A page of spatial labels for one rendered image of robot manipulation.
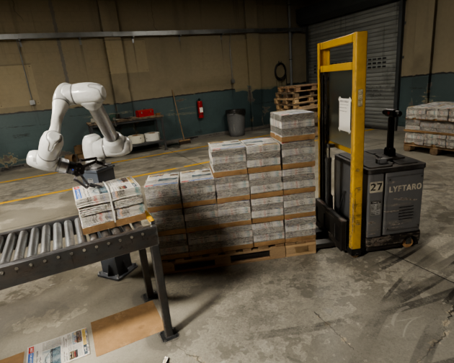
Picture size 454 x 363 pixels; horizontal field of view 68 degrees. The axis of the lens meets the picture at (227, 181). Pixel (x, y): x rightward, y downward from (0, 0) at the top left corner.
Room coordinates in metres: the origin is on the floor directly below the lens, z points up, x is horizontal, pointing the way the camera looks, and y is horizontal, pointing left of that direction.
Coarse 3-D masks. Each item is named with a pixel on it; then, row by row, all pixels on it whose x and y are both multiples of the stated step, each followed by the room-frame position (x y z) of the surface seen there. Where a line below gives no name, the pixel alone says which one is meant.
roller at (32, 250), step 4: (32, 228) 2.00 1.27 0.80; (36, 228) 1.99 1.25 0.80; (32, 232) 1.94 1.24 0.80; (36, 232) 1.94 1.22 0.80; (32, 236) 1.87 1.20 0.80; (36, 236) 1.87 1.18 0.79; (32, 240) 1.81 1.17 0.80; (36, 240) 1.82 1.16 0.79; (32, 244) 1.75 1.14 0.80; (36, 244) 1.77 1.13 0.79; (28, 248) 1.71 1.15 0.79; (32, 248) 1.70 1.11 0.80; (36, 248) 1.72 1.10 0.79; (28, 252) 1.66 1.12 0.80; (32, 252) 1.65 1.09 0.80; (36, 252) 1.68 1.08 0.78; (28, 256) 1.61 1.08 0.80
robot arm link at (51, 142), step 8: (56, 104) 2.18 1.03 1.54; (64, 104) 2.21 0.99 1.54; (56, 112) 2.14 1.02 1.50; (64, 112) 2.19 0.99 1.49; (56, 120) 1.98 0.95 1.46; (56, 128) 1.88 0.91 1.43; (48, 136) 1.74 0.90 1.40; (56, 136) 1.77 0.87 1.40; (40, 144) 1.76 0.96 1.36; (48, 144) 1.74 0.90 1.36; (56, 144) 1.75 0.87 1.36; (40, 152) 1.77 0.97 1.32; (48, 152) 1.76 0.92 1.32; (56, 152) 1.78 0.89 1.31; (48, 160) 1.80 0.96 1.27
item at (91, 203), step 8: (80, 192) 1.92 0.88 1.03; (88, 192) 1.91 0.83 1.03; (96, 192) 1.90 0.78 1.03; (80, 200) 1.81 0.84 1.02; (88, 200) 1.83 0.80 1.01; (96, 200) 1.84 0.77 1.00; (104, 200) 1.87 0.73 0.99; (80, 208) 1.81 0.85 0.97; (88, 208) 1.82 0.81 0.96; (96, 208) 1.84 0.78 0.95; (104, 208) 1.86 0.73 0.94; (80, 216) 1.80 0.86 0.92; (88, 216) 1.82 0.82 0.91; (96, 216) 1.84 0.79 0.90; (104, 216) 1.86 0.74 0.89; (88, 224) 1.82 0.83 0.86; (96, 224) 1.84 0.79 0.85
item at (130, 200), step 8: (128, 176) 2.20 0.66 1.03; (112, 184) 2.04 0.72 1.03; (120, 184) 2.02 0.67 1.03; (128, 184) 2.00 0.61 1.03; (136, 184) 1.99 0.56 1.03; (120, 192) 1.90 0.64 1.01; (128, 192) 1.92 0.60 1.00; (136, 192) 1.94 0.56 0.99; (120, 200) 1.90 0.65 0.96; (128, 200) 1.92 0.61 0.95; (136, 200) 1.94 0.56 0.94; (120, 208) 1.90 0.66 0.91; (128, 208) 1.92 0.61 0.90; (136, 208) 1.94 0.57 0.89; (144, 208) 1.96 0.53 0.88; (120, 216) 1.90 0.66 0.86; (128, 216) 1.92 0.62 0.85
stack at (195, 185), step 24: (168, 192) 2.62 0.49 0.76; (192, 192) 2.65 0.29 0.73; (216, 192) 2.73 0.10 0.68; (240, 192) 2.69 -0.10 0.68; (168, 216) 2.62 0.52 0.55; (192, 216) 2.64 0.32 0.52; (216, 216) 2.66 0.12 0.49; (240, 216) 2.68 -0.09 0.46; (264, 216) 2.70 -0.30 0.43; (168, 240) 2.62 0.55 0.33; (192, 240) 2.64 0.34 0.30; (216, 240) 2.66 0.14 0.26; (240, 240) 2.68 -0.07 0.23; (264, 240) 2.70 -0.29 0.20; (168, 264) 2.61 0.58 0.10; (216, 264) 2.65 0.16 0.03
